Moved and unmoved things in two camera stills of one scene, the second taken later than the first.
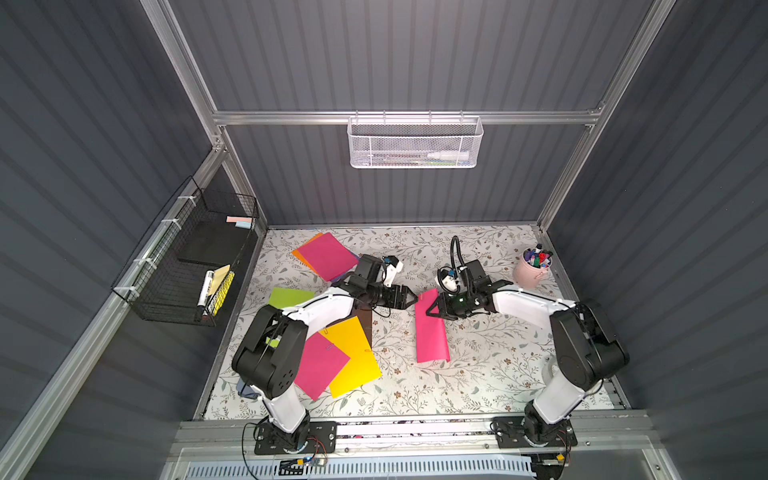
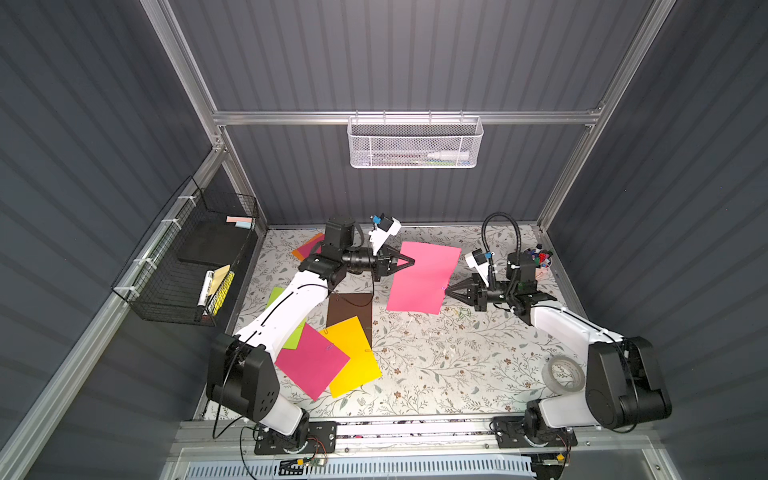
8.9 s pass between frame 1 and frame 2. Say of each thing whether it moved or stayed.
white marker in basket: stayed
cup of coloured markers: stayed
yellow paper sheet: stayed
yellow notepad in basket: stayed
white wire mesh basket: stayed
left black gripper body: moved
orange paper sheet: stayed
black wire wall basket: stayed
